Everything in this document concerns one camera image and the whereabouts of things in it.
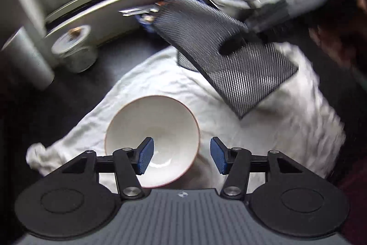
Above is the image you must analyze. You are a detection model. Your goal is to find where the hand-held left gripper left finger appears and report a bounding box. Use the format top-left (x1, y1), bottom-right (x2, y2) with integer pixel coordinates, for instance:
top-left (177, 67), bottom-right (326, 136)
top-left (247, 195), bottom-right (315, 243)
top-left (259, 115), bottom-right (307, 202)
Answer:
top-left (46, 137), bottom-right (155, 200)

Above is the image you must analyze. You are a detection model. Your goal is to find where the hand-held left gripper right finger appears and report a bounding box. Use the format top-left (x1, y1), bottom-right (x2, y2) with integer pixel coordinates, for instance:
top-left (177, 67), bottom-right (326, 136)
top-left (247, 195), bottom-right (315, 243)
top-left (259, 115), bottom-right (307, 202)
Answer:
top-left (210, 137), bottom-right (322, 200)

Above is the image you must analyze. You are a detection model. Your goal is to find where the white paper towel roll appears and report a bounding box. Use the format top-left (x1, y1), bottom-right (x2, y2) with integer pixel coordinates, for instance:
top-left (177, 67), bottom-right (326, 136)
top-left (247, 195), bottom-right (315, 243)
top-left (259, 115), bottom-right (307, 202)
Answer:
top-left (1, 27), bottom-right (55, 90)

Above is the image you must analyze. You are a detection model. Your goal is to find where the white crumpled cloth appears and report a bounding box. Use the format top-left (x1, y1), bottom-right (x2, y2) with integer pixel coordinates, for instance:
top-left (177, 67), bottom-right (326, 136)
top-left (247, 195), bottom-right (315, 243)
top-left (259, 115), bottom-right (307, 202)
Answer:
top-left (26, 42), bottom-right (346, 179)

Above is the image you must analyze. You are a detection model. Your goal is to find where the silver mesh dishcloth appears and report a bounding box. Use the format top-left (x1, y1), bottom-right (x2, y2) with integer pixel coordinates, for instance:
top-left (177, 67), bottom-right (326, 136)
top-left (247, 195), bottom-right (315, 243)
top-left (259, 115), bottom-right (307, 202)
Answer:
top-left (153, 0), bottom-right (299, 119)

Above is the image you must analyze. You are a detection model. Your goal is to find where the glass jar with clear lid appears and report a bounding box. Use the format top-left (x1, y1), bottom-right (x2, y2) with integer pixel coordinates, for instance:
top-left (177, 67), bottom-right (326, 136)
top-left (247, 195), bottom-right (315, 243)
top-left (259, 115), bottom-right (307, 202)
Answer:
top-left (51, 25), bottom-right (98, 73)

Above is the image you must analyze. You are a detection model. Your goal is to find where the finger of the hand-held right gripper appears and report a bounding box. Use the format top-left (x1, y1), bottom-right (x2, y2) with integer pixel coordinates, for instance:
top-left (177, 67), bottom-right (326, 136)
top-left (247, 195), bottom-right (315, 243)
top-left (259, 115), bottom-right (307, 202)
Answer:
top-left (219, 30), bottom-right (259, 55)

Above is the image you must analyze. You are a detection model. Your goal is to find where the person's right hand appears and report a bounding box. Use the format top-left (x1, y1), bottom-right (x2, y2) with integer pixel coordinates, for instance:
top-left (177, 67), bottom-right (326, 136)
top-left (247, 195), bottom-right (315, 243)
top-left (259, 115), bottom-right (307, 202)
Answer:
top-left (309, 25), bottom-right (367, 76)

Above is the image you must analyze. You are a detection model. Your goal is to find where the white ceramic bowl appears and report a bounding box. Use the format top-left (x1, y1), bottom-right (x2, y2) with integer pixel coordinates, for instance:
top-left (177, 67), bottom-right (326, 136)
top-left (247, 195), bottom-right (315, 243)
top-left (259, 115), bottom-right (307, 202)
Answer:
top-left (105, 95), bottom-right (200, 188)

